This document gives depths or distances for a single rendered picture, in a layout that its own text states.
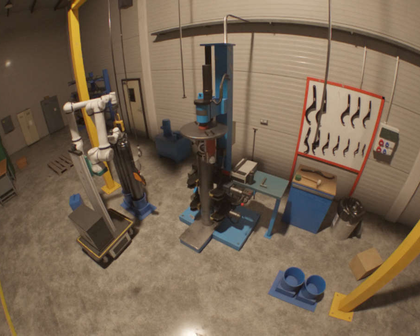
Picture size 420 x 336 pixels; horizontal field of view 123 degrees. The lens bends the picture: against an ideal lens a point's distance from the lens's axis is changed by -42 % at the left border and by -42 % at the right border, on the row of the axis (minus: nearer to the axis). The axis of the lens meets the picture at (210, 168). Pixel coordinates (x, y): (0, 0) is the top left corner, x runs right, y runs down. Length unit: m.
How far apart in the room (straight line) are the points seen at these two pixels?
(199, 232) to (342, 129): 3.12
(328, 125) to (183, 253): 3.38
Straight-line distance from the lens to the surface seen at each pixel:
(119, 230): 3.35
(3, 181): 6.92
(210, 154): 2.27
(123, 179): 3.73
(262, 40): 4.00
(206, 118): 2.26
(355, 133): 3.94
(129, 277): 3.20
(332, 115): 3.83
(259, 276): 3.02
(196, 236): 3.18
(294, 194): 3.26
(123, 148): 3.14
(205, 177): 2.60
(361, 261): 3.42
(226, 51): 2.48
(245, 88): 4.18
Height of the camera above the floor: 2.70
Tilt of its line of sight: 33 degrees down
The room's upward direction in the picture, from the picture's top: 2 degrees counter-clockwise
